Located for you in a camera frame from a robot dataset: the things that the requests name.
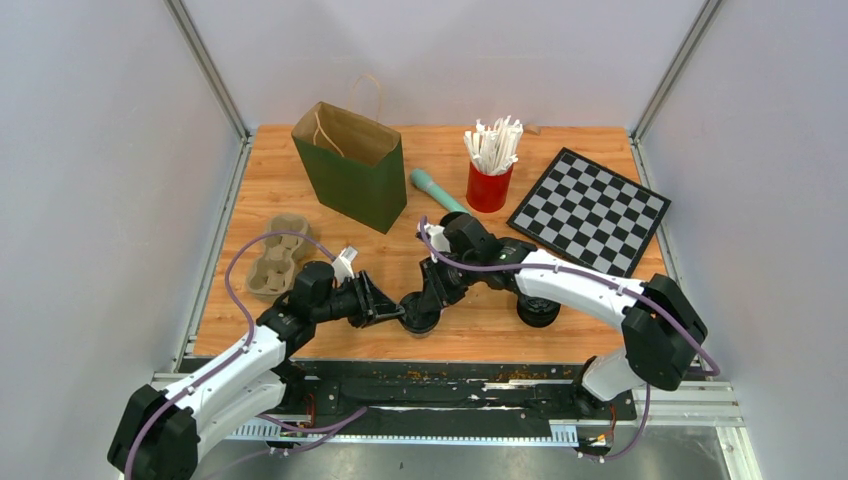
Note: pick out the red cup holder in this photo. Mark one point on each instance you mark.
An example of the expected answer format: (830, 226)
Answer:
(487, 193)

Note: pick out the black white chessboard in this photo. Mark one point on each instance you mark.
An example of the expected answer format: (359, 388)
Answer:
(590, 215)

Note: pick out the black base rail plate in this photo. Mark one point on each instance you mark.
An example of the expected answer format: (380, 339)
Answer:
(443, 400)

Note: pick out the white wrapped straws bundle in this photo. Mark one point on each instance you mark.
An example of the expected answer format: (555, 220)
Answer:
(493, 148)

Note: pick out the grey cardboard cup carrier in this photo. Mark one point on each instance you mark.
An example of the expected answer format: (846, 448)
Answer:
(273, 272)

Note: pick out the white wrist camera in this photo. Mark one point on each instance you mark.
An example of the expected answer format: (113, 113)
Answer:
(435, 239)
(343, 264)

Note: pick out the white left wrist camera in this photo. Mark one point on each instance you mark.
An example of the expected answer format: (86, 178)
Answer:
(343, 264)

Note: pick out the teal handheld massager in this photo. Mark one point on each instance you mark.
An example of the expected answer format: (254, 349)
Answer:
(425, 183)

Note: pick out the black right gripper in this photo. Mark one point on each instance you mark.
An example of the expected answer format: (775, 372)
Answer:
(436, 290)

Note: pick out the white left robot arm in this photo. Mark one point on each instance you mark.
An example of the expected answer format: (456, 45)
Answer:
(164, 434)

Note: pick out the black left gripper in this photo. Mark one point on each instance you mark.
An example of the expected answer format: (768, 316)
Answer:
(372, 304)

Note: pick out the green paper bag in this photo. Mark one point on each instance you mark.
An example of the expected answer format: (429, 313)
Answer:
(354, 163)

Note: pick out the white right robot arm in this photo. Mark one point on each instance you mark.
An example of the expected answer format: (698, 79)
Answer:
(601, 296)

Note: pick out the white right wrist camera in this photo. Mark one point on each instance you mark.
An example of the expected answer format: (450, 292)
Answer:
(435, 239)

